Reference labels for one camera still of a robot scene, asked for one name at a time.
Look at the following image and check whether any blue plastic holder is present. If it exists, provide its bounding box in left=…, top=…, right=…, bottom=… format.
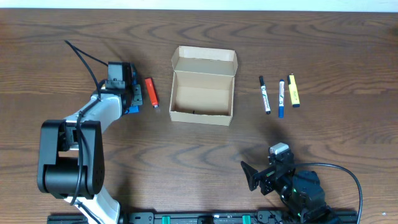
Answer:
left=126, top=64, right=142, bottom=114

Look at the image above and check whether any yellow highlighter pen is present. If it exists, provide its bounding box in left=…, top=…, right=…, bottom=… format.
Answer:
left=287, top=74, right=300, bottom=108

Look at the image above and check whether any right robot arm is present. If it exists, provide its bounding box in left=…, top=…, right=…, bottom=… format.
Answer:
left=241, top=149, right=342, bottom=223

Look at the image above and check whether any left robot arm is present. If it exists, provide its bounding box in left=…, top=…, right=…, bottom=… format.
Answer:
left=37, top=62, right=142, bottom=223

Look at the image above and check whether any open cardboard box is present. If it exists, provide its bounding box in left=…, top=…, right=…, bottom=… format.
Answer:
left=169, top=46, right=238, bottom=126

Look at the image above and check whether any black whiteboard marker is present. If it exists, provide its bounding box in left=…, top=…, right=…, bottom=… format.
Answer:
left=259, top=76, right=271, bottom=114

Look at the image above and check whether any blue whiteboard marker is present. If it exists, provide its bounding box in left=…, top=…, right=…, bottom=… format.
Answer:
left=278, top=80, right=285, bottom=118

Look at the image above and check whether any right black cable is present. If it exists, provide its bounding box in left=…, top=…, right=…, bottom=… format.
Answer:
left=294, top=162, right=364, bottom=224

